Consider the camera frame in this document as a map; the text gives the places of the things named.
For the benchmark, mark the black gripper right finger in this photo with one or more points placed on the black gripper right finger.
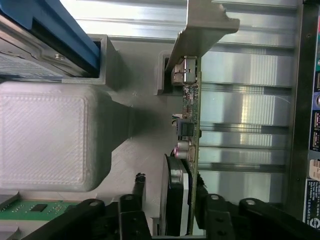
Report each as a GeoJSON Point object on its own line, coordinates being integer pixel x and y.
{"type": "Point", "coordinates": [217, 220]}

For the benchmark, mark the open dark grey PC case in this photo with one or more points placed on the open dark grey PC case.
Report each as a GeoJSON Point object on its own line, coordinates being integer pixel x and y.
{"type": "Point", "coordinates": [300, 100]}

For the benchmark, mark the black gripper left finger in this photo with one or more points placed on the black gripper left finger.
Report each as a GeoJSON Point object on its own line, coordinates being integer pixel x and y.
{"type": "Point", "coordinates": [132, 220]}

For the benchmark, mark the green RAM stick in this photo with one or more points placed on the green RAM stick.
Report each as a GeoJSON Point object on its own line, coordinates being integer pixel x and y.
{"type": "Point", "coordinates": [25, 208]}

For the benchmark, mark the grey parts rack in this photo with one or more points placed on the grey parts rack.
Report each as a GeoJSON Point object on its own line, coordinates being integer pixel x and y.
{"type": "Point", "coordinates": [140, 82]}

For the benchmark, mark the hard disk in blue caddy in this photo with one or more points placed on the hard disk in blue caddy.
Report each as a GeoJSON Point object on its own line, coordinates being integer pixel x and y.
{"type": "Point", "coordinates": [37, 50]}

